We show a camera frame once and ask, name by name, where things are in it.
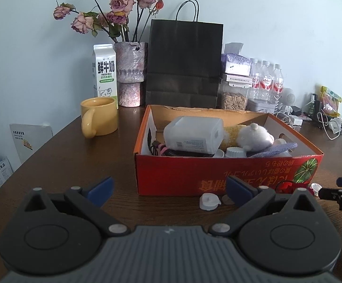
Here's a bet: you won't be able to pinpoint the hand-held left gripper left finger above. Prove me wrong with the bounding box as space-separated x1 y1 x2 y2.
18 176 130 238

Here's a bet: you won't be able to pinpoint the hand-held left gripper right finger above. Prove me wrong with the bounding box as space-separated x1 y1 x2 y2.
209 175 322 238

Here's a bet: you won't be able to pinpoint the white round disc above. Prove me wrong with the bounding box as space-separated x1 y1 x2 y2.
199 193 222 211

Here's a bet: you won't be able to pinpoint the white ribbed cap bottle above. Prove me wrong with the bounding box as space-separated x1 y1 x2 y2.
225 147 247 158

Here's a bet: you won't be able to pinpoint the blue knitted cloth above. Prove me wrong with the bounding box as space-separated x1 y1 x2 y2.
248 142 298 158

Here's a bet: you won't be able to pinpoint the yellow plush toy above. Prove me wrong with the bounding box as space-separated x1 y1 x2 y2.
220 125 249 151

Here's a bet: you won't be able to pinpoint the white plush toy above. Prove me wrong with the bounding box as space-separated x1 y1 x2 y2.
236 123 275 151

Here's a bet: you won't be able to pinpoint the red cardboard box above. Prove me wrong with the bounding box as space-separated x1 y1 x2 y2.
133 104 325 196

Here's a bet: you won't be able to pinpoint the translucent plastic box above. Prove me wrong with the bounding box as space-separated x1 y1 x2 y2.
163 116 224 154

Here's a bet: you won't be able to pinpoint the pink black hair ties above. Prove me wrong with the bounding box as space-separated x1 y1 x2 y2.
152 141 174 157

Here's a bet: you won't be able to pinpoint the yellow mug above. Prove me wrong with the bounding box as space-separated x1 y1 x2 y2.
81 97 119 139

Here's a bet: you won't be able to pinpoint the yellow snack bag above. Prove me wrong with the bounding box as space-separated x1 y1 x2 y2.
320 86 342 118

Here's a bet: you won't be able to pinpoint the dark green bottle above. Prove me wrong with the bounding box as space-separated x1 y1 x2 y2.
311 93 322 115

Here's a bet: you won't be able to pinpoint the white leaning board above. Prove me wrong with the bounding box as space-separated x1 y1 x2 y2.
10 123 54 164

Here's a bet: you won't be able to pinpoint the white earphones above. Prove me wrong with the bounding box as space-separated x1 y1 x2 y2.
273 110 295 127

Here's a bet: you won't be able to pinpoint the grey tin box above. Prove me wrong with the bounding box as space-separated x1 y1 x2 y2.
246 97 277 114

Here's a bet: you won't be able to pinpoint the clear jar of seeds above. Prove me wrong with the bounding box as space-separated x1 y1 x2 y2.
216 81 249 111

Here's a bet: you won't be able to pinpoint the white round speaker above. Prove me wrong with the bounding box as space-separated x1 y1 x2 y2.
278 88 297 108

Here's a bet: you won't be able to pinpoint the white flat carton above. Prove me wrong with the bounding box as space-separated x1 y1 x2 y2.
220 74 253 89

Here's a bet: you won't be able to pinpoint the white milk carton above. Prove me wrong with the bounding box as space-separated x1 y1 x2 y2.
92 44 119 109

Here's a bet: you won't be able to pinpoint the purple tissue pack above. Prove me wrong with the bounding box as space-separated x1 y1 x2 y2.
220 43 252 76

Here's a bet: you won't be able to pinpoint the pink mottled vase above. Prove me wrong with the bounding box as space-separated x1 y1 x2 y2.
114 42 148 107

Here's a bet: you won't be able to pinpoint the black paper bag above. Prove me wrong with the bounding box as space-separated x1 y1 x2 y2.
145 0 224 109

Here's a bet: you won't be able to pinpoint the dried pink roses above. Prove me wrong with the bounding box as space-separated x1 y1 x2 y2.
53 0 164 43

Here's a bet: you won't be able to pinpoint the white cable with adapter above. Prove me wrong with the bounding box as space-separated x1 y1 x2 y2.
320 113 342 140

